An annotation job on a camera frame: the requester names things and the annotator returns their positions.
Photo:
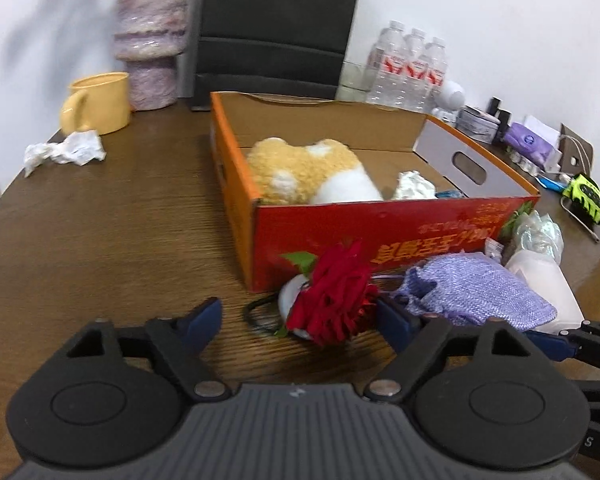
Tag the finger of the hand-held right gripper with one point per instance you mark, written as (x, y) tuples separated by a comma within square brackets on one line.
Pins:
[(550, 344)]

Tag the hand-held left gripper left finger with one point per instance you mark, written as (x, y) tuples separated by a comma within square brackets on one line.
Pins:
[(202, 317)]

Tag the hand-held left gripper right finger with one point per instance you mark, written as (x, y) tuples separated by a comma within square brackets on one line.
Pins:
[(395, 317)]

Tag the red artificial rose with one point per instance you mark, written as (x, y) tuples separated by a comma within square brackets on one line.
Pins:
[(335, 290)]

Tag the iridescent ball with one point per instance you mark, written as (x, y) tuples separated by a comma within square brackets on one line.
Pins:
[(537, 235)]

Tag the orange cardboard box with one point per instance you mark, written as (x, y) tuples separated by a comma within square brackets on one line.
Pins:
[(290, 225)]

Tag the white round object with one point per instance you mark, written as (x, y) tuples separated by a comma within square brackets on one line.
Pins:
[(289, 300)]

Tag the small clear sachet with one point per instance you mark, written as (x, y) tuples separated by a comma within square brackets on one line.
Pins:
[(493, 250)]

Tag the small crumpled white tissue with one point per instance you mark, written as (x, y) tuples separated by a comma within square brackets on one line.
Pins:
[(412, 186)]

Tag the green artificial leaf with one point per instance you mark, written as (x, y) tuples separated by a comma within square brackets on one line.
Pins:
[(516, 214)]

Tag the blue wrapper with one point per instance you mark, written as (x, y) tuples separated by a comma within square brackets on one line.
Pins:
[(450, 194)]

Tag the neon yellow black gadget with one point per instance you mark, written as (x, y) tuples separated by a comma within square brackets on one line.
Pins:
[(586, 195)]

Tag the yellow and white plush toy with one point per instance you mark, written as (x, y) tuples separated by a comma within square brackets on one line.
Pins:
[(290, 165)]

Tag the brown cardboard stand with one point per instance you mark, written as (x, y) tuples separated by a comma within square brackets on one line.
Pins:
[(575, 152)]

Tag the purple zip pouch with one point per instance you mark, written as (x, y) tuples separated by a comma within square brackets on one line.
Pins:
[(527, 142)]

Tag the grey tin box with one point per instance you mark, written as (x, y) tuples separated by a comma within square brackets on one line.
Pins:
[(477, 125)]

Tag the large crumpled white tissue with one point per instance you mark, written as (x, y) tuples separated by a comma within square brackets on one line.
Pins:
[(75, 147)]

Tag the white paper box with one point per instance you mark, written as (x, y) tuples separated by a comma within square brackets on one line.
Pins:
[(542, 127)]

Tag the white robot speaker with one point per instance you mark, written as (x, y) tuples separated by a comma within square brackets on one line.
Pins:
[(451, 96)]

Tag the yellow mug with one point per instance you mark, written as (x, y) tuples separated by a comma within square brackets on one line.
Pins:
[(102, 102)]

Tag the clear drinking glass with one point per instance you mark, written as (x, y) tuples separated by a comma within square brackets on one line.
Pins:
[(352, 82)]

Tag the red label water bottle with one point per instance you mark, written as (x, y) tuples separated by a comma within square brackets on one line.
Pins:
[(436, 72), (414, 67), (386, 60)]

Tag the purple marbled vase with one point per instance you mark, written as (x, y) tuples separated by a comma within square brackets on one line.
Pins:
[(150, 35)]

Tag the black paper bag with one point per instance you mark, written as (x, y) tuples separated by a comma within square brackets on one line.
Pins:
[(275, 10)]

